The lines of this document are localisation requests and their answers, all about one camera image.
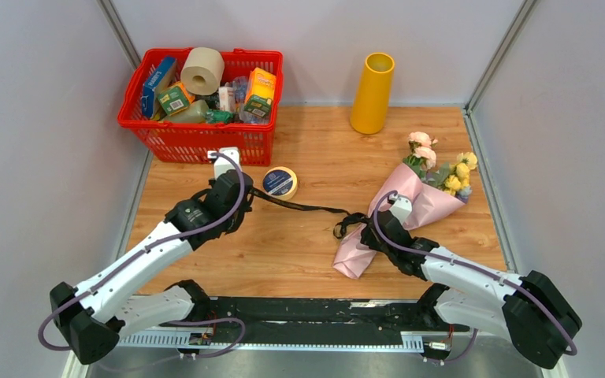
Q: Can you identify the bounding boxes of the pink purple wrapping paper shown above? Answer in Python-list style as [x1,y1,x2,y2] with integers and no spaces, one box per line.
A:
[332,163,464,279]

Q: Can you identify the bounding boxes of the black printed ribbon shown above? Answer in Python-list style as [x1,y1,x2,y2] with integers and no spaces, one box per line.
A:
[251,187,369,240]

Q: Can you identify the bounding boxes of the yellow artificial flower bunch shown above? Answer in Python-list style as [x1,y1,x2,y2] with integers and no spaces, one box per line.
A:
[425,152,478,202]

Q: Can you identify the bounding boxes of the pink artificial flower stem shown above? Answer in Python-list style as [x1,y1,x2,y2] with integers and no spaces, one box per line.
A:
[403,132,438,172]

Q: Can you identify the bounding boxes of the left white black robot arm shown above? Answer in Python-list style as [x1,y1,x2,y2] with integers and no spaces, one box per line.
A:
[50,169,253,365]

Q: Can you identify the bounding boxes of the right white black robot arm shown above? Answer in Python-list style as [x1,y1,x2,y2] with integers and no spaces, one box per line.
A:
[364,210,582,369]

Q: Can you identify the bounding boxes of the yellow tapered vase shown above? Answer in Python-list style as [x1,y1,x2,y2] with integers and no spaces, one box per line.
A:
[350,52,395,135]

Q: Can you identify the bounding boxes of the masking tape roll blue label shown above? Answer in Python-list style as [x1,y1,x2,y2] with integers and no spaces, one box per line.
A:
[262,166,299,200]

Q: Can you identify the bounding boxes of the red plastic shopping basket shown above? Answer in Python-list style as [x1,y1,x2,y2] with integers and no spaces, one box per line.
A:
[117,47,284,166]

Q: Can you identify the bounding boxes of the dark green packet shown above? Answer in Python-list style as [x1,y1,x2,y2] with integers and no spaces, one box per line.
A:
[205,109,235,124]

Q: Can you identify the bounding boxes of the green liquid bottle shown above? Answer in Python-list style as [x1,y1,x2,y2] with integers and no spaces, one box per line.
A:
[163,99,210,124]

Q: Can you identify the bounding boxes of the white pink small carton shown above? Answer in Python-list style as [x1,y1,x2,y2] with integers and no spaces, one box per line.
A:
[217,86,236,113]

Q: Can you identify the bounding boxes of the green yellow carton box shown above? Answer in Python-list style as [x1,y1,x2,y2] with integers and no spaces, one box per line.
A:
[157,81,195,116]

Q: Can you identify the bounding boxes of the orange yellow sponge pack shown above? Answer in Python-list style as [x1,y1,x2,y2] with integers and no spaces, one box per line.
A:
[243,68,277,119]

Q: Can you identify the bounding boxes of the brown toilet paper roll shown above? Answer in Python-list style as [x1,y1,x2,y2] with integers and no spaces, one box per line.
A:
[180,47,225,95]

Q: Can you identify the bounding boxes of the blue snack box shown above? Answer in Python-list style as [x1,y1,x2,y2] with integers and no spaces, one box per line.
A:
[140,56,176,119]

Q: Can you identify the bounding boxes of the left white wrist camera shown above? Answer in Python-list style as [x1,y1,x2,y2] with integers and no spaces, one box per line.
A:
[207,146,242,179]

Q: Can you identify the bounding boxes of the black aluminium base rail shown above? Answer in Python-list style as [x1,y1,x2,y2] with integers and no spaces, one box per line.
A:
[118,296,471,353]

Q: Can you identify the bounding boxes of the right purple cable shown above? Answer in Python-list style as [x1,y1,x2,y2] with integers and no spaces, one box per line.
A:
[371,191,578,358]

